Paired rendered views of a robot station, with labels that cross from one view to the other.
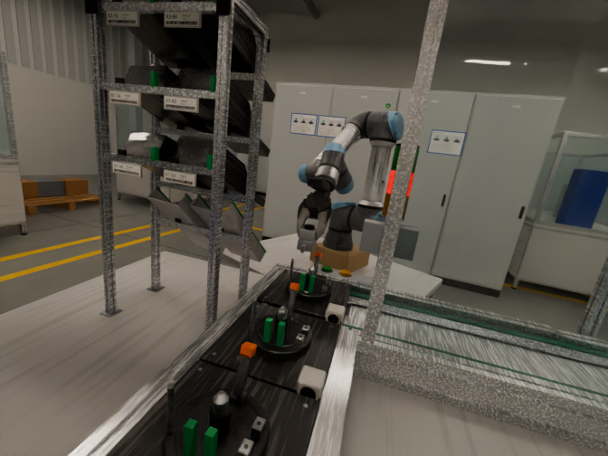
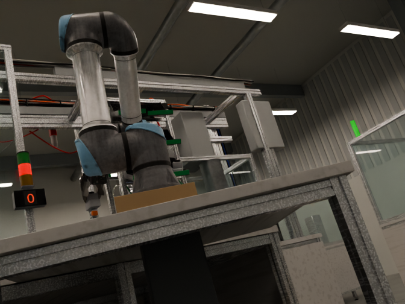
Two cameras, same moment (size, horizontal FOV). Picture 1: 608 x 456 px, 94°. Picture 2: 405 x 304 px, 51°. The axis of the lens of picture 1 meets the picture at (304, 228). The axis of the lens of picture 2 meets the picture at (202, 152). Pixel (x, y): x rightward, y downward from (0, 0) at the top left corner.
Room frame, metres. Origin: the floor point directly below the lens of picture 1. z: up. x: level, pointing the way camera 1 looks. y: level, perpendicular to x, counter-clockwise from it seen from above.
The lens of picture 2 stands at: (2.25, -1.02, 0.64)
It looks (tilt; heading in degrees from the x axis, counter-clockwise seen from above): 19 degrees up; 129
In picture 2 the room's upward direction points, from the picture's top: 16 degrees counter-clockwise
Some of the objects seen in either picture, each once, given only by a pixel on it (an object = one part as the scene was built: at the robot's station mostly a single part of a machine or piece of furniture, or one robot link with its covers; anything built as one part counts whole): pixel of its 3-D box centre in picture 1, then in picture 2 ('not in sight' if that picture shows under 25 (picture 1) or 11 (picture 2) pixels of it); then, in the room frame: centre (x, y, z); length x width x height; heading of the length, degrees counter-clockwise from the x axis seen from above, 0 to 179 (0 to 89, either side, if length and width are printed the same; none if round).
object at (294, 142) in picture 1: (299, 171); not in sight; (4.24, 0.17, 1.12); 0.80 x 0.54 x 2.25; 72
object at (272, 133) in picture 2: not in sight; (273, 167); (0.65, 1.77, 1.42); 0.30 x 0.09 x 1.13; 76
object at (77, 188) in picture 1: (55, 194); not in sight; (4.66, 4.23, 0.20); 1.20 x 0.80 x 0.41; 162
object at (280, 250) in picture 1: (328, 267); (165, 234); (1.33, -0.15, 0.84); 0.90 x 0.70 x 0.03; 52
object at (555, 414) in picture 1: (406, 339); not in sight; (0.70, -0.32, 0.91); 0.84 x 0.28 x 0.10; 76
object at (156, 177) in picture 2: (338, 236); (155, 183); (1.37, -0.18, 0.99); 0.15 x 0.15 x 0.10
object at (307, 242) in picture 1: (307, 237); (91, 201); (0.80, -0.01, 1.14); 0.08 x 0.04 x 0.07; 166
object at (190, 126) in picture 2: not in sight; (199, 171); (0.34, 1.26, 1.50); 0.38 x 0.21 x 0.88; 166
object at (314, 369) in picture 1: (281, 322); not in sight; (0.55, 0.02, 1.01); 0.24 x 0.24 x 0.13; 76
